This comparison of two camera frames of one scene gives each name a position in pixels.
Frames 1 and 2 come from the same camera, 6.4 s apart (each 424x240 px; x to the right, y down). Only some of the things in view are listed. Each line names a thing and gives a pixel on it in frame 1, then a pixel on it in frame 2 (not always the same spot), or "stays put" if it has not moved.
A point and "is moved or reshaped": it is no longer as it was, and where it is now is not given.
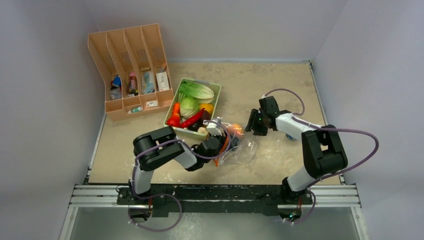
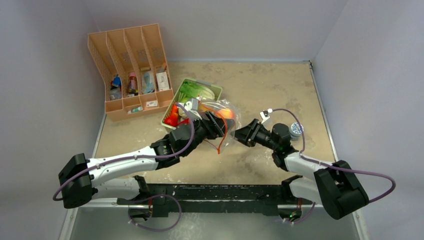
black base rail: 214,199 stays put
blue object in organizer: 117,81 stays put
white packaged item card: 162,82 stays put
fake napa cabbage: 201,93 stays put
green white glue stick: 139,109 stays put
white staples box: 152,103 stays put
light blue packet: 148,82 stays put
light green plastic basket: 202,133 stays put
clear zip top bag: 244,154 to 227,111
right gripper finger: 251,124 to 247,134
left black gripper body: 222,140 to 202,131
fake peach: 238,128 is moved or reshaped
